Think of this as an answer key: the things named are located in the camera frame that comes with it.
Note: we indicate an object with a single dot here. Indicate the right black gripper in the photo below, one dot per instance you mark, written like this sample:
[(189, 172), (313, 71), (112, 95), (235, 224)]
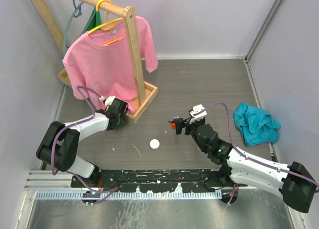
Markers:
[(180, 123)]

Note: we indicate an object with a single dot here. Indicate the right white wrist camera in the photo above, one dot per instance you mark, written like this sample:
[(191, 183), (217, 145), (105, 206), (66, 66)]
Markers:
[(197, 113)]

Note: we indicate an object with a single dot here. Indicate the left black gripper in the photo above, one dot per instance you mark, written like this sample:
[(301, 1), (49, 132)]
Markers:
[(122, 121)]

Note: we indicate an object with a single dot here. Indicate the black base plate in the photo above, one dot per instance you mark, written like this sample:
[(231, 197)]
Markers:
[(159, 181)]

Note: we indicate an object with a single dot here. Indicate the teal crumpled cloth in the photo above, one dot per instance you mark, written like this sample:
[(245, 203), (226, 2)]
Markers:
[(256, 125)]

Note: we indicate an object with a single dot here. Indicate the green garment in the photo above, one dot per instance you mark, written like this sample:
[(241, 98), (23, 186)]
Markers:
[(93, 21)]

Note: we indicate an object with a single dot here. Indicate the white earbud case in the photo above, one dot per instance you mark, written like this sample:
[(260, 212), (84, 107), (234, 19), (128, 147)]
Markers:
[(154, 143)]

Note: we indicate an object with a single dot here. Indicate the yellow hanger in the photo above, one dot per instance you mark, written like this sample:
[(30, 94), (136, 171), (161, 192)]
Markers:
[(108, 25)]

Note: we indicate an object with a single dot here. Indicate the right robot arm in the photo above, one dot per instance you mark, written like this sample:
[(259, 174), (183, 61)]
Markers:
[(291, 183)]

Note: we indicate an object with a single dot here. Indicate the pink t-shirt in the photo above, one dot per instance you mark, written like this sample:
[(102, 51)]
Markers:
[(99, 64)]

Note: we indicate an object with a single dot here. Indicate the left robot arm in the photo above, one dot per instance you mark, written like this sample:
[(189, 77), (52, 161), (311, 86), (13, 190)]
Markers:
[(59, 145)]

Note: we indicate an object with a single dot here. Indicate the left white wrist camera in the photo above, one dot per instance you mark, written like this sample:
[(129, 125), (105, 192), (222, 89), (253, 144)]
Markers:
[(107, 101)]

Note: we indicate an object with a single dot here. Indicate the teal hanger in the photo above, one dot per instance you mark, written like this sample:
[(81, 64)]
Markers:
[(76, 13)]

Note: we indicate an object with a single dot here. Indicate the white slotted cable duct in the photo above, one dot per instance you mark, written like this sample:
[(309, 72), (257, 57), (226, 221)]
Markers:
[(88, 195)]

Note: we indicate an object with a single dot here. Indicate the wooden clothes rack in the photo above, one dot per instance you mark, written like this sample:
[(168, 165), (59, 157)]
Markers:
[(146, 91)]

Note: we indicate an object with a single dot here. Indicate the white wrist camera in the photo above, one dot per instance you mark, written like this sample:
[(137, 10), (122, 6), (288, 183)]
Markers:
[(107, 101), (197, 113)]

